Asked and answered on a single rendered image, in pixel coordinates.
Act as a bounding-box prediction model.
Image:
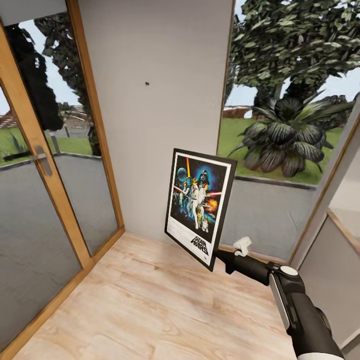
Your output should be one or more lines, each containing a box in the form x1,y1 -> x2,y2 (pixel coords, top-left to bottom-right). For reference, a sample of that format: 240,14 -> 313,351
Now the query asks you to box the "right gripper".
212,249 -> 258,279

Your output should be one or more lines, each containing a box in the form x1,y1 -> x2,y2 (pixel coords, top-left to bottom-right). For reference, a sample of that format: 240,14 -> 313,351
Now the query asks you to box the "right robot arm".
212,236 -> 345,360

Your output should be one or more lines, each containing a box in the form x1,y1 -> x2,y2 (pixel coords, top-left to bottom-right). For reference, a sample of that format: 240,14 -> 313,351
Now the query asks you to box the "poster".
164,148 -> 238,272

